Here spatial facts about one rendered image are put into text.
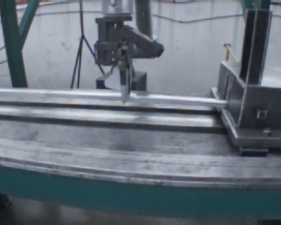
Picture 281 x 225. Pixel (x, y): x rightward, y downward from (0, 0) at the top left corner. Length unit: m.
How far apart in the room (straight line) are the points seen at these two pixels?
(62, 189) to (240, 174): 0.34
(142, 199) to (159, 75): 2.07
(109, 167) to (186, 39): 2.07
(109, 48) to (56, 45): 2.16
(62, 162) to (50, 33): 2.33
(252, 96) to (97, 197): 0.37
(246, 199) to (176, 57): 2.05
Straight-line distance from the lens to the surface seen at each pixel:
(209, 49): 2.41
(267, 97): 0.49
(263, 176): 0.43
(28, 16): 1.65
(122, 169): 0.39
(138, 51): 1.24
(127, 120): 0.57
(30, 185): 0.52
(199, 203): 0.45
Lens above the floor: 1.01
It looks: 25 degrees down
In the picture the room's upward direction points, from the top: straight up
